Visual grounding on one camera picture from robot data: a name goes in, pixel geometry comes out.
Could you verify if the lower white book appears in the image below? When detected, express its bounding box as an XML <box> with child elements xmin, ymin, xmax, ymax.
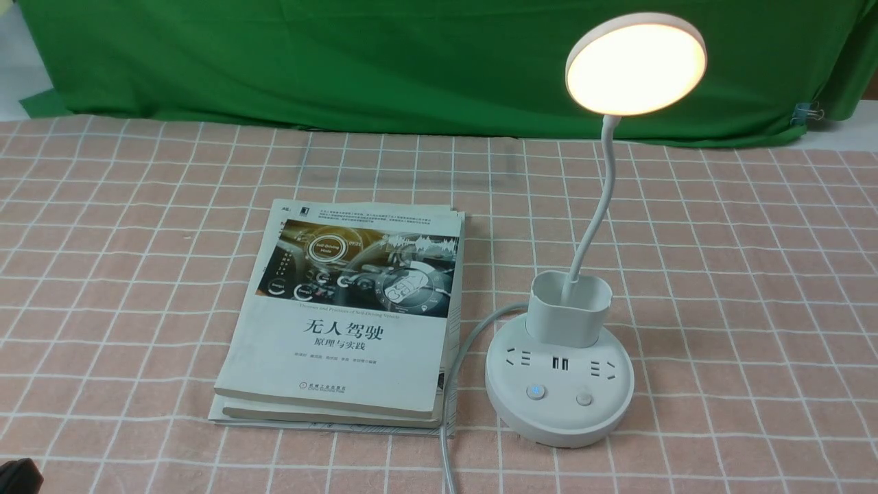
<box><xmin>208</xmin><ymin>395</ymin><xmax>457</xmax><ymax>438</ymax></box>

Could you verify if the green backdrop cloth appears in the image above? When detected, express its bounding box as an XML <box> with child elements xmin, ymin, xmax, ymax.
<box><xmin>19</xmin><ymin>1</ymin><xmax>876</xmax><ymax>148</ymax></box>

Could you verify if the grey lamp power cable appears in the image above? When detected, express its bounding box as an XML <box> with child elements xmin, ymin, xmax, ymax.
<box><xmin>439</xmin><ymin>303</ymin><xmax>530</xmax><ymax>494</ymax></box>

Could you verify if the white self-driving textbook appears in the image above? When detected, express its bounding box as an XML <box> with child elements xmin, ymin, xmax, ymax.
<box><xmin>210</xmin><ymin>199</ymin><xmax>465</xmax><ymax>429</ymax></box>

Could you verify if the white desk lamp with sockets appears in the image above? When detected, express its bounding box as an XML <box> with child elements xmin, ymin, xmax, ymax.
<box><xmin>485</xmin><ymin>12</ymin><xmax>707</xmax><ymax>448</ymax></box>

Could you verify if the metal binder clip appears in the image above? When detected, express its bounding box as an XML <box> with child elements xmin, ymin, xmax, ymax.
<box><xmin>790</xmin><ymin>101</ymin><xmax>825</xmax><ymax>126</ymax></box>

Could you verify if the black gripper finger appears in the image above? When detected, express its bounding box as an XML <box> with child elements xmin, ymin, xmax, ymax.
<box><xmin>0</xmin><ymin>458</ymin><xmax>44</xmax><ymax>494</ymax></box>

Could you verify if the pink checkered tablecloth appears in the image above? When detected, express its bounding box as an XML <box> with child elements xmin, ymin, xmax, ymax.
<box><xmin>1</xmin><ymin>117</ymin><xmax>877</xmax><ymax>493</ymax></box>

